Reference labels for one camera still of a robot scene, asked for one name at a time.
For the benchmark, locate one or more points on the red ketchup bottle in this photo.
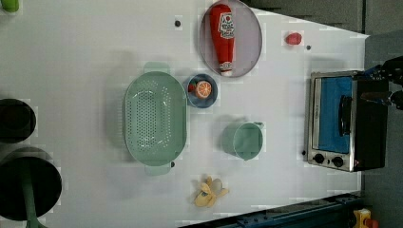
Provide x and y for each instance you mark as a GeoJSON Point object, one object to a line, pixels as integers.
{"type": "Point", "coordinates": [222, 29]}

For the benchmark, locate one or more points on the small black cylinder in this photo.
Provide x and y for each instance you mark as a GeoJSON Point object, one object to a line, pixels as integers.
{"type": "Point", "coordinates": [17, 121]}

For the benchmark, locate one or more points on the green measuring cup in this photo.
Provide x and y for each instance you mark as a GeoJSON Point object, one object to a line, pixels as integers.
{"type": "Point", "coordinates": [242, 139]}

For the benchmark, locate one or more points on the blue metal frame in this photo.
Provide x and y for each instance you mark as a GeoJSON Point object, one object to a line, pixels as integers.
{"type": "Point", "coordinates": [332, 212]}

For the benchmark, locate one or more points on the green oval colander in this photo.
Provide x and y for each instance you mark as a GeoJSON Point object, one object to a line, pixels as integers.
{"type": "Point", "coordinates": [155, 118]}

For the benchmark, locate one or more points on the yellow orange toy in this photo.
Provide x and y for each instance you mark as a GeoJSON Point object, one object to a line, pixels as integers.
{"type": "Point", "coordinates": [364, 219]}

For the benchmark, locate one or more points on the black silver toaster oven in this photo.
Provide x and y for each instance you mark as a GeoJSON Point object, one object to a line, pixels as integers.
{"type": "Point", "coordinates": [346, 132]}

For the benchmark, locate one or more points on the orange slice toy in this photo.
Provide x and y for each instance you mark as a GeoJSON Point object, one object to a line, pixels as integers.
{"type": "Point", "coordinates": [203, 89]}

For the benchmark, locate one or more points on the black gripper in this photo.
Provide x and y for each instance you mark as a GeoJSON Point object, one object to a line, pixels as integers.
{"type": "Point", "coordinates": [390, 71]}

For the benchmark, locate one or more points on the red strawberry toy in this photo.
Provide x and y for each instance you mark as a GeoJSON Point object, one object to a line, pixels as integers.
{"type": "Point", "coordinates": [293, 39]}

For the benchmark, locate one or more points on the green stand pole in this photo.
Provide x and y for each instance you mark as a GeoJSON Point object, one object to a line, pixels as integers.
{"type": "Point", "coordinates": [32, 220]}

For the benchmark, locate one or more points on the green cylinder object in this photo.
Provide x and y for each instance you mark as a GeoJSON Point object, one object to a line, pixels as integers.
{"type": "Point", "coordinates": [10, 5]}

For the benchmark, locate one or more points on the small blue bowl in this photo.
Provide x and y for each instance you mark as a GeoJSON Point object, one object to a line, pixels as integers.
{"type": "Point", "coordinates": [190, 89]}

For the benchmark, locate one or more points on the large black cylinder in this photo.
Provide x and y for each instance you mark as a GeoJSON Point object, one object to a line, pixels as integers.
{"type": "Point", "coordinates": [46, 185]}

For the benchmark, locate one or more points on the grey round plate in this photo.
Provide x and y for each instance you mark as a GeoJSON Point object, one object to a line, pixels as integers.
{"type": "Point", "coordinates": [248, 39]}

